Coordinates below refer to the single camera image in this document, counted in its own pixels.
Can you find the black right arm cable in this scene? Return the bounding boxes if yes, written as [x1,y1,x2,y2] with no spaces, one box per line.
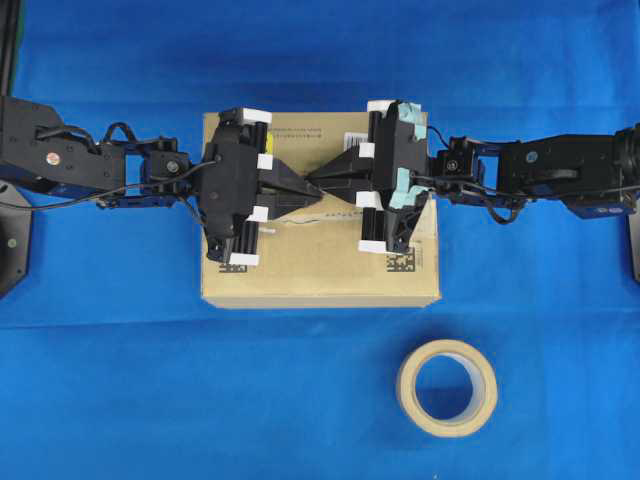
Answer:
[424,124,531,227]

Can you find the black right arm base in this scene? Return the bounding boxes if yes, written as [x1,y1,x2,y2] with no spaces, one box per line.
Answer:
[619,213,639,285]

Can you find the blue table cloth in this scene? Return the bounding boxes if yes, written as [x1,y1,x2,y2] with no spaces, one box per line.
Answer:
[1,1,639,479]

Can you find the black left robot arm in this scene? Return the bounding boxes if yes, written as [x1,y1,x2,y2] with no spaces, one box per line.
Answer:
[1,96,322,266]

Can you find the brown cardboard box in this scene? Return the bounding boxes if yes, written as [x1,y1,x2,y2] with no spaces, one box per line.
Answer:
[200,112,441,309]

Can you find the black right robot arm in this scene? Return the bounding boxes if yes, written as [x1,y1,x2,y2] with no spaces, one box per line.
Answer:
[307,100,639,254]

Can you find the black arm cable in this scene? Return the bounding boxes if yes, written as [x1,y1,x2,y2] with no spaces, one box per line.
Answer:
[424,124,531,227]
[0,154,224,211]

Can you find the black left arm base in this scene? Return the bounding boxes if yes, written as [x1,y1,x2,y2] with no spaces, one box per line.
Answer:
[0,180,32,298]

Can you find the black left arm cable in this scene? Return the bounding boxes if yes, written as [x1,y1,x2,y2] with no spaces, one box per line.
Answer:
[0,154,224,211]

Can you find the beige masking tape roll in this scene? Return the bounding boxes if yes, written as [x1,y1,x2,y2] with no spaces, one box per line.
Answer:
[395,340,498,438]

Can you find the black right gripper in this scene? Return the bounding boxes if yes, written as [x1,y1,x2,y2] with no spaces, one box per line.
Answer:
[306,100,429,254]

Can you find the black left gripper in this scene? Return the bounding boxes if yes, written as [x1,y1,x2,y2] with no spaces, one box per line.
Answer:
[198,107,323,265]

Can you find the beige tape strip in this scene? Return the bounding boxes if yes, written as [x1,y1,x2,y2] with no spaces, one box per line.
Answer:
[277,196,362,225]

